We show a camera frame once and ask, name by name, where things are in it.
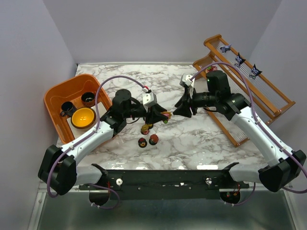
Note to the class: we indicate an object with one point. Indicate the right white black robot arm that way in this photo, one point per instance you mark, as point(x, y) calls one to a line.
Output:
point(282, 163)

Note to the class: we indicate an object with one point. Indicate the pink strawberry tart figurine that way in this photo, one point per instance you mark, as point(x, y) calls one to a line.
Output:
point(211, 68)

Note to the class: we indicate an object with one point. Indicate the red hair figurine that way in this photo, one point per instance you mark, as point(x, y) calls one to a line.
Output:
point(153, 139)

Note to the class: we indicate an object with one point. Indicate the black round base figurine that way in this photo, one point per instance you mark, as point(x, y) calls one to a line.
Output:
point(142, 143)

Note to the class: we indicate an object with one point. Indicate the black mug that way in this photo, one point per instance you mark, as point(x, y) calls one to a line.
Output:
point(67, 109)

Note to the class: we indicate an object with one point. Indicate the yellow bowl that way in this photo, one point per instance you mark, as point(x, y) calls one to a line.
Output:
point(83, 118)

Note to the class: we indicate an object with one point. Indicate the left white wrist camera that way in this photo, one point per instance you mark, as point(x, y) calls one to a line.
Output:
point(149, 99)

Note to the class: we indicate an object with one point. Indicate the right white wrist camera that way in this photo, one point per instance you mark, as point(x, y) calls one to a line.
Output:
point(187, 82)

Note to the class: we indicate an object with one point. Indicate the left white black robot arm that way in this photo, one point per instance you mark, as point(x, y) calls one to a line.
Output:
point(59, 168)

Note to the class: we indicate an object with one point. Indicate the wooden tiered shelf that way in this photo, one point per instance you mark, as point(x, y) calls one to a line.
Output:
point(270, 102)

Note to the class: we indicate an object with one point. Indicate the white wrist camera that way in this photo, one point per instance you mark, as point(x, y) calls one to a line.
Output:
point(187, 82)
point(149, 99)

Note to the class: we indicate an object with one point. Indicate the black purple bow figurine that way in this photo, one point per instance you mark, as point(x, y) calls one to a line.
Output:
point(239, 60)

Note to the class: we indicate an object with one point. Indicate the purple small figurine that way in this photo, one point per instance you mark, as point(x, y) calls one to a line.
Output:
point(225, 48)

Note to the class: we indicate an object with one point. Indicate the pink bear yellow flower figurine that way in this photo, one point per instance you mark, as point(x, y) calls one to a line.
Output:
point(168, 115)

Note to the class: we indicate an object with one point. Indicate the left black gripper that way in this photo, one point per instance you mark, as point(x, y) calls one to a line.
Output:
point(150, 112)

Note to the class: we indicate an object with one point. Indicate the orange plastic bin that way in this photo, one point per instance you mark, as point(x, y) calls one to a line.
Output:
point(72, 90)

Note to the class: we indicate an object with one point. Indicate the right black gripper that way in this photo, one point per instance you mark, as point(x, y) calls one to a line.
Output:
point(188, 102)

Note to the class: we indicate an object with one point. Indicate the black bat-eared figurine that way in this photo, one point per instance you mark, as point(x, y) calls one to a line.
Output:
point(254, 72)

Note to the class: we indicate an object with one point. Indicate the olive hat figurine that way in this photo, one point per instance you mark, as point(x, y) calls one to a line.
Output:
point(145, 129)

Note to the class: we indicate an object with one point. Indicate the brown mug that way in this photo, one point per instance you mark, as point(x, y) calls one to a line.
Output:
point(88, 99)

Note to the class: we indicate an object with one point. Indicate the black metal base frame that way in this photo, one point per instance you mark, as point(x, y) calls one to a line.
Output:
point(169, 184)

